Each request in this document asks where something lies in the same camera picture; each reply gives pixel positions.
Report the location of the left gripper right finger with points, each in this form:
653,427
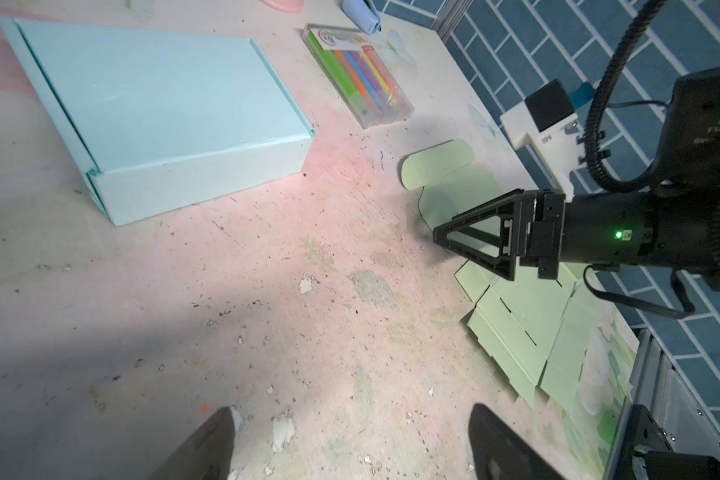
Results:
499,453

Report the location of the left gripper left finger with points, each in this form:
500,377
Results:
205,454

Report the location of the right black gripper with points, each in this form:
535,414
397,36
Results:
598,229

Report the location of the light green paper box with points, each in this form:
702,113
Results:
538,331

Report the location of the light blue paper box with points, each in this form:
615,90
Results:
158,120

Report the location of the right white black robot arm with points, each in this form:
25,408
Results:
672,221

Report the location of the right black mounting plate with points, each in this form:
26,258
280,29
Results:
642,451

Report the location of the pack of coloured markers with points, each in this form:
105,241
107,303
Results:
364,82

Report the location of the pink pencil cup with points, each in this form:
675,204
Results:
285,6

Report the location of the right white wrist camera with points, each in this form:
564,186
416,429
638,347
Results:
547,121

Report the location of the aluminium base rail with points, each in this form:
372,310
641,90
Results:
656,384

